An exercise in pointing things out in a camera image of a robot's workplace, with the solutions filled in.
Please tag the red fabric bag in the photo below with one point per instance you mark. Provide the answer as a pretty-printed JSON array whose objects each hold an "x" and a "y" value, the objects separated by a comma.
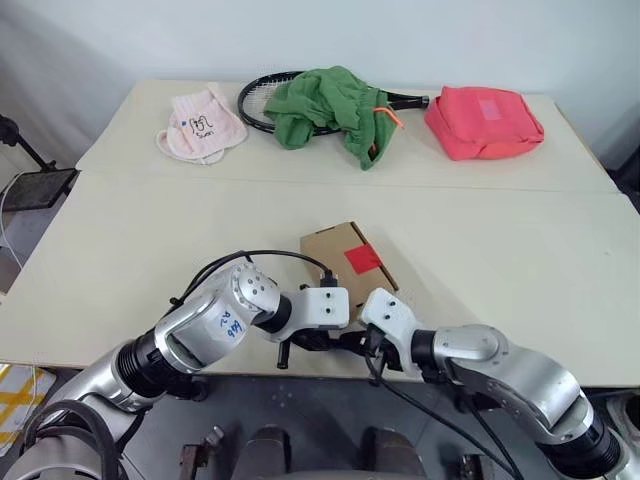
[{"x": 480, "y": 120}]

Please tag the pink printed towel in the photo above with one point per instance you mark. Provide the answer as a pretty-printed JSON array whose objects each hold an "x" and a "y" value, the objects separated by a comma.
[{"x": 210, "y": 125}]

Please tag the black tennis racket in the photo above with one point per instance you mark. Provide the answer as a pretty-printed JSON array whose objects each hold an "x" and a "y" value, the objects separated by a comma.
[{"x": 400, "y": 101}]

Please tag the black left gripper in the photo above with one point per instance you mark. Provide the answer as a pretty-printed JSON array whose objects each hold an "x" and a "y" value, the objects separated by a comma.
[{"x": 312, "y": 342}]

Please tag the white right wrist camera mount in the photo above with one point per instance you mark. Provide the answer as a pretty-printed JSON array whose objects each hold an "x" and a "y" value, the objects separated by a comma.
[{"x": 390, "y": 312}]

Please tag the green crumpled garment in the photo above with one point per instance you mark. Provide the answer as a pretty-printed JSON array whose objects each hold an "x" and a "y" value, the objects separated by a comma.
[{"x": 330, "y": 100}]

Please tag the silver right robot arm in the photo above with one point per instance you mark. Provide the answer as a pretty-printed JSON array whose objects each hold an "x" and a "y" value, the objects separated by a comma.
[{"x": 525, "y": 375}]

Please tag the brown cardboard box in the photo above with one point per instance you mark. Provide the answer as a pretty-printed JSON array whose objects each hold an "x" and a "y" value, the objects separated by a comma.
[{"x": 327, "y": 250}]

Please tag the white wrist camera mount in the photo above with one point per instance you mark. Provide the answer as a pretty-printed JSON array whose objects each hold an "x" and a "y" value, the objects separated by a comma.
[
  {"x": 390, "y": 312},
  {"x": 325, "y": 305}
]

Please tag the red tape patch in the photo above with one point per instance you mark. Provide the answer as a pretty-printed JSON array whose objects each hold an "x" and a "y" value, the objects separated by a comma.
[{"x": 362, "y": 259}]

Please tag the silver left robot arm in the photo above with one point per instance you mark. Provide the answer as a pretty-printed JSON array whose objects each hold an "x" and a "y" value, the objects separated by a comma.
[{"x": 200, "y": 320}]

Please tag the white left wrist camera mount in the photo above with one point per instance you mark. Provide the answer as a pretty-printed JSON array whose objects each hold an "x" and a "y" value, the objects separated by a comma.
[{"x": 325, "y": 305}]

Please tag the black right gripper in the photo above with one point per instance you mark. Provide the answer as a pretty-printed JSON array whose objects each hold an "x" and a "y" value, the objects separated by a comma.
[{"x": 379, "y": 350}]

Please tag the black tripod stand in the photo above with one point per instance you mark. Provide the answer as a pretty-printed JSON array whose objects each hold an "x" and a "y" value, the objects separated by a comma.
[{"x": 20, "y": 140}]

